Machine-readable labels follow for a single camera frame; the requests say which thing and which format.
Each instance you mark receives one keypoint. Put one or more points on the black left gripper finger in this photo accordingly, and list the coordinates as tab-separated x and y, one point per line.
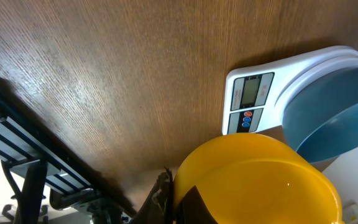
158	206

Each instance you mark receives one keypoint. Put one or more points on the yellow plastic measuring scoop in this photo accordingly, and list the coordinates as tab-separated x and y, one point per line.
252	178

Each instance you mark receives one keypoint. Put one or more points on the white digital kitchen scale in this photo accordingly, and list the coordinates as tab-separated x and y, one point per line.
256	97

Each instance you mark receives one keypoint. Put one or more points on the blue plastic bowl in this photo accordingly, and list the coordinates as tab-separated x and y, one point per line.
321	122

